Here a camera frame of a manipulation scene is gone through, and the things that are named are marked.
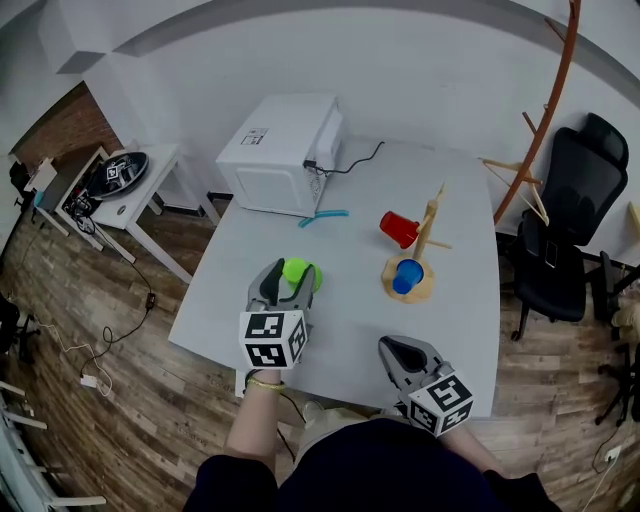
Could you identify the person's right forearm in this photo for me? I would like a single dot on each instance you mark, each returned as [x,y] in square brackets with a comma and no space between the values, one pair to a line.
[467,447]

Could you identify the wooden clothes hanger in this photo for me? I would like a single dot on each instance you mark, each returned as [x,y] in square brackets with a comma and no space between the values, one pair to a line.
[505,165]

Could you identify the smartphone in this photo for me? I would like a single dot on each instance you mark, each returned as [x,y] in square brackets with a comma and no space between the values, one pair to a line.
[551,254]

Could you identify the white microwave oven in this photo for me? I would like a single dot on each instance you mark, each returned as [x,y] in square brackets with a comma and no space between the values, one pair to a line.
[270,145]

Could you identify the blue plastic cup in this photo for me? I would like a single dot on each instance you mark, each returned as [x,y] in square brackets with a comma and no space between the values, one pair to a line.
[407,277]

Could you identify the person's beige trousers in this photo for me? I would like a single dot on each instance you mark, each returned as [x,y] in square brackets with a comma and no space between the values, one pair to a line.
[325,430]

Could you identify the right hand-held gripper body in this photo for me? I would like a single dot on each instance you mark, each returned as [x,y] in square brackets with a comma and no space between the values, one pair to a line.
[440,402]

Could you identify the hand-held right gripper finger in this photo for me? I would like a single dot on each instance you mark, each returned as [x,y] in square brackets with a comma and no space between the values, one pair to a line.
[427,356]
[387,360]

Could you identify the person's left forearm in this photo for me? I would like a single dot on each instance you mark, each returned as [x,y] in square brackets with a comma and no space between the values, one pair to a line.
[255,425]

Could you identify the wooden mug tree stand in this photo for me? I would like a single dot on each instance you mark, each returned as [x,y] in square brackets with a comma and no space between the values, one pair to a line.
[415,292]

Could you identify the white power strip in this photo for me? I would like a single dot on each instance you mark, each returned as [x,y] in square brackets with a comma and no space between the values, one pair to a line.
[612,453]
[89,381]

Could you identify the red plastic cup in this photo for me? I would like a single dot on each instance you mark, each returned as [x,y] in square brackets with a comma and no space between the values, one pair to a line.
[397,229]

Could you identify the person in dark shirt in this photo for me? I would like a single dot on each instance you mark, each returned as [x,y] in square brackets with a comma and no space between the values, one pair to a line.
[390,475]

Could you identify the black office chair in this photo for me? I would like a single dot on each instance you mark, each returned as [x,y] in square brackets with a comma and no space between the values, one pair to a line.
[625,380]
[10,320]
[20,180]
[555,290]

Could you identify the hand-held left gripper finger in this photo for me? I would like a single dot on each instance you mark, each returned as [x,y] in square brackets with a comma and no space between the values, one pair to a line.
[307,292]
[265,285]

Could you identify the black white gadget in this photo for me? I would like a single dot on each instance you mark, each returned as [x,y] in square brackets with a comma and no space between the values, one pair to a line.
[113,171]

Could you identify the small white side table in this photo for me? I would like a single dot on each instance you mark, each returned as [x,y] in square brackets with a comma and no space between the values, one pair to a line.
[155,170]

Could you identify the orange wooden coat rack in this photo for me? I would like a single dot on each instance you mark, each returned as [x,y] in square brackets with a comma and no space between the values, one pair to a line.
[567,50]

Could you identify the white table frames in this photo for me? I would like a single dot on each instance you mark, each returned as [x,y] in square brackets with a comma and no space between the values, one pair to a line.
[30,424]

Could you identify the beige fabric bundle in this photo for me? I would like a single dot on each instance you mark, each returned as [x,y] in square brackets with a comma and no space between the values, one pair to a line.
[627,315]

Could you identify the light wooden desk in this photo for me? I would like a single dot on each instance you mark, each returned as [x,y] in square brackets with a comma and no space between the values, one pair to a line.
[635,215]

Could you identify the green plastic cup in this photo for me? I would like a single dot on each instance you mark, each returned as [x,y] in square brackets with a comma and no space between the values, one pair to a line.
[295,270]

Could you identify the white socket box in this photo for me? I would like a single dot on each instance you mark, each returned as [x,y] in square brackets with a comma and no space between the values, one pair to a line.
[239,386]

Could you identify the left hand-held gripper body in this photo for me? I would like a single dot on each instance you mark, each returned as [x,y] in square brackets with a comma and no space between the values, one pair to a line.
[270,337]

